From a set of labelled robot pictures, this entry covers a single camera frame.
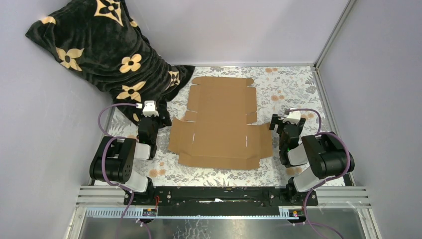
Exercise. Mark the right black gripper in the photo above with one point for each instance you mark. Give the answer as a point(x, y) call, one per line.
point(277, 120)

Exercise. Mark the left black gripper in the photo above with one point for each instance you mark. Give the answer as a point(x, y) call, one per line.
point(164, 121)

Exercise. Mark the brown cardboard box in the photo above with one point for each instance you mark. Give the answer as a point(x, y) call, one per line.
point(219, 127)

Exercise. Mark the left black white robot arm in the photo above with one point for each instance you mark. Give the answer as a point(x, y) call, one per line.
point(113, 160)

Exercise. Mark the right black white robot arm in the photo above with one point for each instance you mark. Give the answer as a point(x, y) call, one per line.
point(324, 153)

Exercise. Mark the black floral plush blanket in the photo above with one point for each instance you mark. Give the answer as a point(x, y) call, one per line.
point(100, 42)

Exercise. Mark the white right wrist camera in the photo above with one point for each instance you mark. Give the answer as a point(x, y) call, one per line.
point(292, 116)

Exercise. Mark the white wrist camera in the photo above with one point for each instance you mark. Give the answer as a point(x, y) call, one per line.
point(148, 108)
point(292, 116)

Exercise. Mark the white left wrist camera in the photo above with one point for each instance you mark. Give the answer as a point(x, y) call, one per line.
point(148, 108)

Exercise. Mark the aluminium frame rail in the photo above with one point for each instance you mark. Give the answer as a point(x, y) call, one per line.
point(107, 202)

